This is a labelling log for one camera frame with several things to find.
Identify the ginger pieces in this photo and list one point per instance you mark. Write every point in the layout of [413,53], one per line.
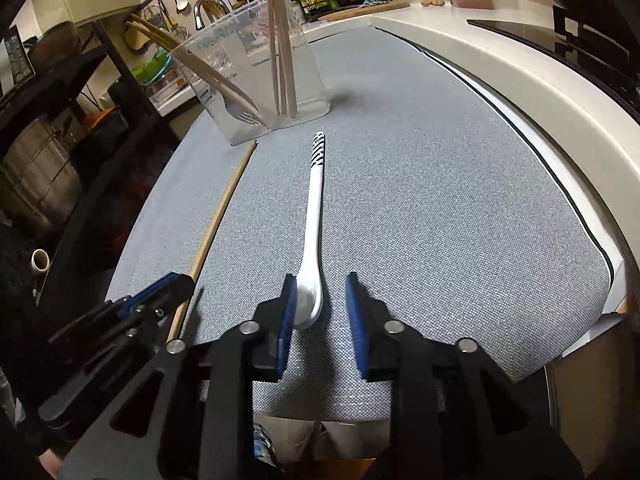
[432,3]

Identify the clear plastic container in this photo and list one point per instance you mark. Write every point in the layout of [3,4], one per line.
[310,80]

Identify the chrome faucet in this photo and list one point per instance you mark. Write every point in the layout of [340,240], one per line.
[200,10]

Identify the clear lidded food box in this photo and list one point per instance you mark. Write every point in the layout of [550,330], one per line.
[170,92]

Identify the black shelf rack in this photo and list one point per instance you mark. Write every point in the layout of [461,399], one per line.
[130,80]

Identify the dark grid panel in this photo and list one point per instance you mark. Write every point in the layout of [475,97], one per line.
[17,60]

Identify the checked cloth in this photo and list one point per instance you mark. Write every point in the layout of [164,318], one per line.
[376,0]

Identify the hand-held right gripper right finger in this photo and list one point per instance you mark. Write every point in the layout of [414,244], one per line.
[359,330]

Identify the grey fabric mat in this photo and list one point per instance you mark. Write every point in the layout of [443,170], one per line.
[425,210]

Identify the small white cup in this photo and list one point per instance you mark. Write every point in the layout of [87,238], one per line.
[40,261]

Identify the steel stock pot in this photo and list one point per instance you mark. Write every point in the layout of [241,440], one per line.
[40,170]

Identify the hanging wooden cutting board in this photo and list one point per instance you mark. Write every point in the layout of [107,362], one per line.
[134,42]

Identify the white striped ceramic spoon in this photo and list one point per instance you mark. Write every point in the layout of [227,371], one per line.
[314,220]

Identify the black glass cooktop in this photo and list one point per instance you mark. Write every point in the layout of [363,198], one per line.
[550,45]

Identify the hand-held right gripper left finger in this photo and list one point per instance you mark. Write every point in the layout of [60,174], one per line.
[286,330]

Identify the wooden rolling pin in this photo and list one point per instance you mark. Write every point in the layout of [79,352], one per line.
[370,9]

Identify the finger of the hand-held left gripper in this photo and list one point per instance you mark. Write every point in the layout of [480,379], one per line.
[160,292]
[147,332]

